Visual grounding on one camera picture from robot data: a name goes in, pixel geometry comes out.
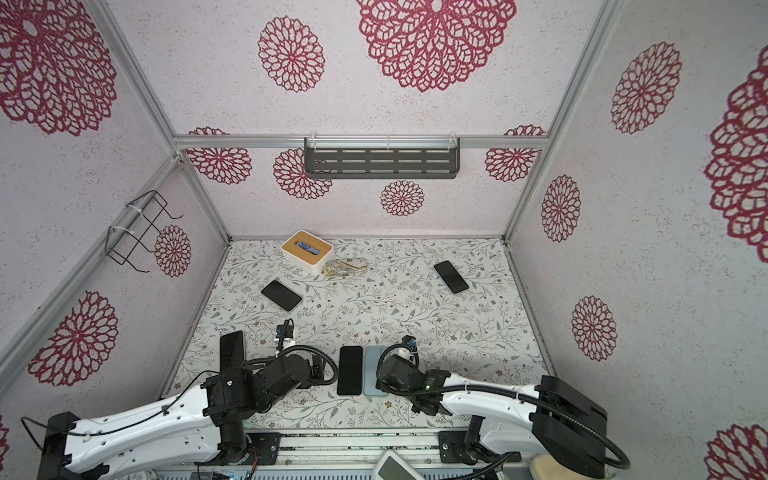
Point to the white device at bottom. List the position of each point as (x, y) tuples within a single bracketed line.
[(392, 467)]

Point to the grey wall shelf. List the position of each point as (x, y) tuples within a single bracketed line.
[(383, 160)]

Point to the black phone with screen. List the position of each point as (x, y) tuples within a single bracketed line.
[(350, 371)]

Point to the black phone near left wall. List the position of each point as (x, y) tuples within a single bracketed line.
[(232, 350)]

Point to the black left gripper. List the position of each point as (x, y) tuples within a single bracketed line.
[(318, 367)]

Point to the black phone left middle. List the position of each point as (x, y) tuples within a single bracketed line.
[(281, 295)]

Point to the metal base rail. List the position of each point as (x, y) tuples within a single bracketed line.
[(333, 454)]

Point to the black phone far right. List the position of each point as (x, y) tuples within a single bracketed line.
[(451, 277)]

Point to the white tissue box wooden lid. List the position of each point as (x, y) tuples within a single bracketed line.
[(308, 252)]

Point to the light blue phone case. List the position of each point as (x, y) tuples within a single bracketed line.
[(372, 354)]

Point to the clear plastic bag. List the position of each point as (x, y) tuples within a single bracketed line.
[(345, 267)]

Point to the black wire rack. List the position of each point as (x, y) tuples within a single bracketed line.
[(147, 209)]

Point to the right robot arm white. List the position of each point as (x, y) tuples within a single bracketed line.
[(548, 417)]

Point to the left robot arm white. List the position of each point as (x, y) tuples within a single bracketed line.
[(202, 425)]

